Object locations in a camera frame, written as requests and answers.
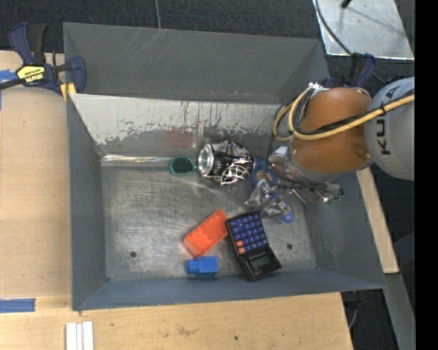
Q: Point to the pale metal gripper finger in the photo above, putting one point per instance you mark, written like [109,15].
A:
[275,208]
[260,195]

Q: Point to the small blue ball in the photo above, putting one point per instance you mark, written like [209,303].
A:
[288,217]

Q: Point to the black calculator with blue keys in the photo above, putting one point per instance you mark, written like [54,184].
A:
[252,244]

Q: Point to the crushed black and silver can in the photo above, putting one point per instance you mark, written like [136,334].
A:
[226,164]

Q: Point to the orange flat block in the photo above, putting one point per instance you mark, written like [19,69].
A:
[206,233]

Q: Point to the green sunglasses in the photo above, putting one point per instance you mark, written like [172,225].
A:
[181,165]

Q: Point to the blue plastic block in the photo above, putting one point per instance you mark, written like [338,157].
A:
[204,265]

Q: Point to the grey metal bin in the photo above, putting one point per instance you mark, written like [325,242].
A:
[149,210]

